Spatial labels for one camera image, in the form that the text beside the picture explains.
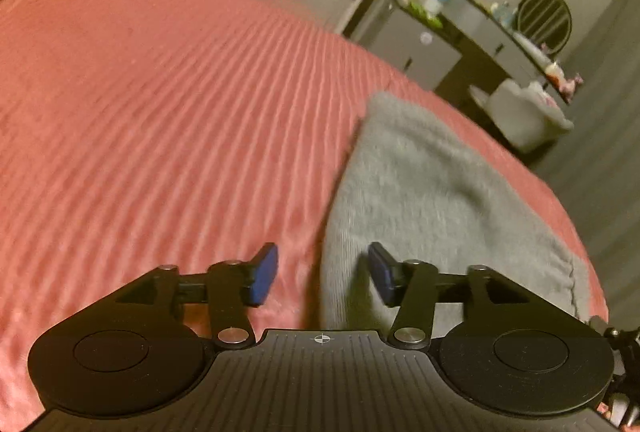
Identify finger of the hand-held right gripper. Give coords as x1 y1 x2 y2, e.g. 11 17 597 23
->
587 316 640 432

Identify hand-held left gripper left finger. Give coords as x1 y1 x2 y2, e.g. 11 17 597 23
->
115 242 279 349

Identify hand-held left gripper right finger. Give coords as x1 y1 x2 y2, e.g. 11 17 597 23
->
368 242 533 349

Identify grey pants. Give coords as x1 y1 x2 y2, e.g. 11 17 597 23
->
320 91 592 330

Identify red ribbed bedspread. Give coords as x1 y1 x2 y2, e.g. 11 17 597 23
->
0 0 611 432

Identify white round stool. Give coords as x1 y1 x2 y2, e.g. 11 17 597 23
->
470 78 576 150

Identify grey cabinet with clutter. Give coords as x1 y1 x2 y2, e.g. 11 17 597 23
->
345 0 576 113

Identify round black mirror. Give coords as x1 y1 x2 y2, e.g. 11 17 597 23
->
515 0 573 55

